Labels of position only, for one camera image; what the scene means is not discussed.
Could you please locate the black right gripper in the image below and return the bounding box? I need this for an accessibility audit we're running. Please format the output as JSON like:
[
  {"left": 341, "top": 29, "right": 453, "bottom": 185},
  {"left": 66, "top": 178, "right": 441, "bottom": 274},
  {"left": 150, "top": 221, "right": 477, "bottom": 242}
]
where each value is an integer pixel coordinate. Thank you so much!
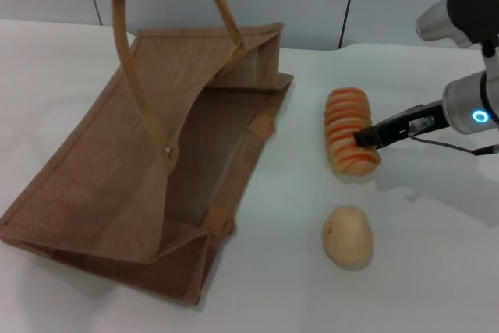
[{"left": 353, "top": 101, "right": 450, "bottom": 151}]

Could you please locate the orange striped bread roll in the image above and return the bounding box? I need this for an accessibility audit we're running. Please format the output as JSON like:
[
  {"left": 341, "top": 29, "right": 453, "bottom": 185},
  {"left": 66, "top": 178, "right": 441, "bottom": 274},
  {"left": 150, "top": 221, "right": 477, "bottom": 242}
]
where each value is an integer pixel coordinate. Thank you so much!
[{"left": 324, "top": 87, "right": 383, "bottom": 178}]

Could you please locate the round beige egg yolk pastry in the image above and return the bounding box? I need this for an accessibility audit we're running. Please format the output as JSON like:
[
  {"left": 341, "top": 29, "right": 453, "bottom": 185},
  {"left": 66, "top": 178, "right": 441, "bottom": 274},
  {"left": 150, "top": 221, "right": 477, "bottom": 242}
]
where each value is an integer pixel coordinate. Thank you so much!
[{"left": 321, "top": 205, "right": 376, "bottom": 271}]

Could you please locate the brown jute tote bag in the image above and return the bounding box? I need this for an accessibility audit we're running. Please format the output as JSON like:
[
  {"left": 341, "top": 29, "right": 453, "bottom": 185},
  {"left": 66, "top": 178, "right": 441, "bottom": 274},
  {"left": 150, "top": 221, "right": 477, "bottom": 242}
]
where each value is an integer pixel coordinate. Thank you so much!
[{"left": 0, "top": 0, "right": 296, "bottom": 306}]

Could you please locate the right arm plug and cable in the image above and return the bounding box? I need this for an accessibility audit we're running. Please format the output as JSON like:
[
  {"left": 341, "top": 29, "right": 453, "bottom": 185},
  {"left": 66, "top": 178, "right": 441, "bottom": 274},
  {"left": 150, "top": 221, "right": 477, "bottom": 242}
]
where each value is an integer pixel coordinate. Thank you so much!
[{"left": 408, "top": 134, "right": 499, "bottom": 157}]

